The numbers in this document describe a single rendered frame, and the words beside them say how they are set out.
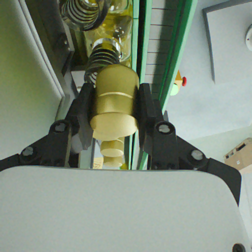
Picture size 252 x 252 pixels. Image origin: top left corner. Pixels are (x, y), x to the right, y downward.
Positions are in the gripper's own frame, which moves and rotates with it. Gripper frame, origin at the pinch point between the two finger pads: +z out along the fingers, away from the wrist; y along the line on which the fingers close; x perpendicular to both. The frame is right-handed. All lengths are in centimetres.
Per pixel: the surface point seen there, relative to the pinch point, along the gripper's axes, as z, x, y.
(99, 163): 172, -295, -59
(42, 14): 27.2, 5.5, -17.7
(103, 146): 4.3, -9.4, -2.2
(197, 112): 55, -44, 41
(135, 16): 20.6, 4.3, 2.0
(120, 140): 5.4, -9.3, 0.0
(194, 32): 44.2, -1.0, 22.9
